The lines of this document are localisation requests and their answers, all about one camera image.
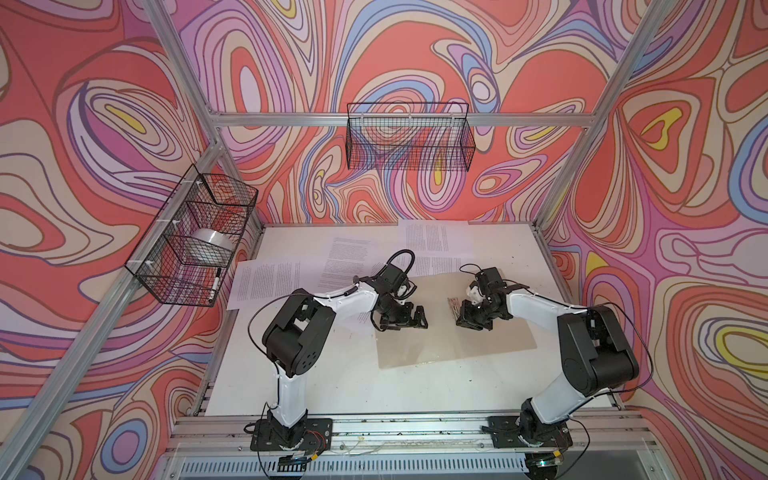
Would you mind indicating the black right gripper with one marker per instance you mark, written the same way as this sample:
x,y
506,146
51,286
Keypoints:
x,y
467,319

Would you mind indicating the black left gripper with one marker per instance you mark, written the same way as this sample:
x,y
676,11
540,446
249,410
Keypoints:
x,y
406,320

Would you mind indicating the printed paper sheet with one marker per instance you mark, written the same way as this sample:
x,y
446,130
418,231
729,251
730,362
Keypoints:
x,y
439,246
256,280
346,258

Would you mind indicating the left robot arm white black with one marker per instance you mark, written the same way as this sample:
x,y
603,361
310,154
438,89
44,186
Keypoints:
x,y
296,337

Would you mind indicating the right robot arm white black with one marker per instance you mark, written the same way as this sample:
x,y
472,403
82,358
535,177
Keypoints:
x,y
595,355

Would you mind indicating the printed paper sheet back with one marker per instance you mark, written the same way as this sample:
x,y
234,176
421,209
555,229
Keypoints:
x,y
439,246

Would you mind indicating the silver tape roll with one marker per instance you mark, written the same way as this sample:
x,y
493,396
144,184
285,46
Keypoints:
x,y
210,247

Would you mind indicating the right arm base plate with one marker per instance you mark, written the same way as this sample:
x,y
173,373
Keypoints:
x,y
510,431

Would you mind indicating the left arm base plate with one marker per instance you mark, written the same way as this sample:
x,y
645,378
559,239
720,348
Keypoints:
x,y
291,433

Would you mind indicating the black wire basket back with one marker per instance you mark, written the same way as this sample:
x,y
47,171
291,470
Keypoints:
x,y
409,136

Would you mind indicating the black wire basket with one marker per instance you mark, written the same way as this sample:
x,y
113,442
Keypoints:
x,y
409,136
184,257

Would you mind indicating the black wire basket left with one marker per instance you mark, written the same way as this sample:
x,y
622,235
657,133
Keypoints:
x,y
184,257

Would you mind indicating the aluminium front rail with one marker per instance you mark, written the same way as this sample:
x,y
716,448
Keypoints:
x,y
606,444

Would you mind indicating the aluminium frame post right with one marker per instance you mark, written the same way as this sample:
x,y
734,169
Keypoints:
x,y
637,47

